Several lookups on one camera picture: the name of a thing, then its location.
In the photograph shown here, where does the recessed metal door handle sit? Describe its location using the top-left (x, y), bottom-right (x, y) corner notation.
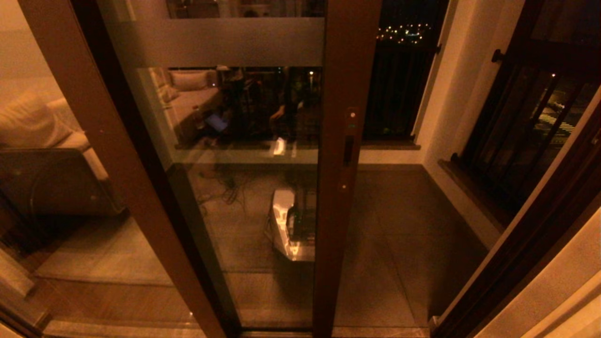
top-left (339, 107), bottom-right (361, 193)

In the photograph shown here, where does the brown framed sliding glass door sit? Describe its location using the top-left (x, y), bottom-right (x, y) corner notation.
top-left (96, 0), bottom-right (385, 336)

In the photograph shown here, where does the dark metal floor track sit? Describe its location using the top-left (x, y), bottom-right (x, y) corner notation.
top-left (237, 328), bottom-right (432, 338)

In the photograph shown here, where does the brown framed fixed glass panel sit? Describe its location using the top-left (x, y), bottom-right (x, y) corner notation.
top-left (0, 0), bottom-right (242, 338)

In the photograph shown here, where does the dark front-load washing machine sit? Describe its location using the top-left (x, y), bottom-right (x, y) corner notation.
top-left (0, 148), bottom-right (125, 245)

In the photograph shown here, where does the dark brown door jamb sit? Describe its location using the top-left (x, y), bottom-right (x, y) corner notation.
top-left (430, 101), bottom-right (601, 338)

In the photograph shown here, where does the black tangled floor cable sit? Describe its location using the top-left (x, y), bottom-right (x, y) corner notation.
top-left (197, 167), bottom-right (249, 207)

